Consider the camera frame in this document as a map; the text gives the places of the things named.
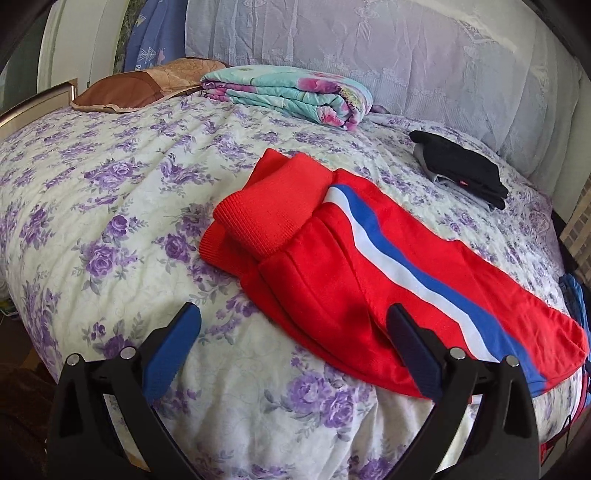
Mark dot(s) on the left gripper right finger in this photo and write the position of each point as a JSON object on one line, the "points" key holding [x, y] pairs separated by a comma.
{"points": [[503, 442]]}

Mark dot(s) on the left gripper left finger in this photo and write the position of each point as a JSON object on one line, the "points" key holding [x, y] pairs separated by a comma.
{"points": [[82, 440]]}

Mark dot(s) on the red striped track pants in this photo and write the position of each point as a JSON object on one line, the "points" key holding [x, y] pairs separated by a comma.
{"points": [[325, 253]]}

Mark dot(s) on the blue fleece garment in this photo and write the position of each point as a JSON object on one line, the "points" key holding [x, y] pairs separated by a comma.
{"points": [[574, 299]]}

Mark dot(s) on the beige checkered curtain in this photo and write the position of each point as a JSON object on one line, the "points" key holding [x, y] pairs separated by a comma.
{"points": [[576, 235]]}

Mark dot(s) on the purple floral bed quilt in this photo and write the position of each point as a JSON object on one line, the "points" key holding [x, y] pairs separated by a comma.
{"points": [[101, 215]]}

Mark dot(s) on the folded black garment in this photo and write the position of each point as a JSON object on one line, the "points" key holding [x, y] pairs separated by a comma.
{"points": [[469, 169]]}

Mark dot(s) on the brown satin pillow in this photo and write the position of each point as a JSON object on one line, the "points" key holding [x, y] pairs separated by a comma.
{"points": [[131, 91]]}

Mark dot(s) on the lavender lace headboard cover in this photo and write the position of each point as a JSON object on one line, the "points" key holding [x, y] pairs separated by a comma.
{"points": [[490, 69]]}

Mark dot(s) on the folded teal floral blanket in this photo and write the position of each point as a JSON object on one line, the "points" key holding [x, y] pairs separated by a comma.
{"points": [[322, 98]]}

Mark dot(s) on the blue patterned pillow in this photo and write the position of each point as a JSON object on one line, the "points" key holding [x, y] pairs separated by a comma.
{"points": [[157, 35]]}

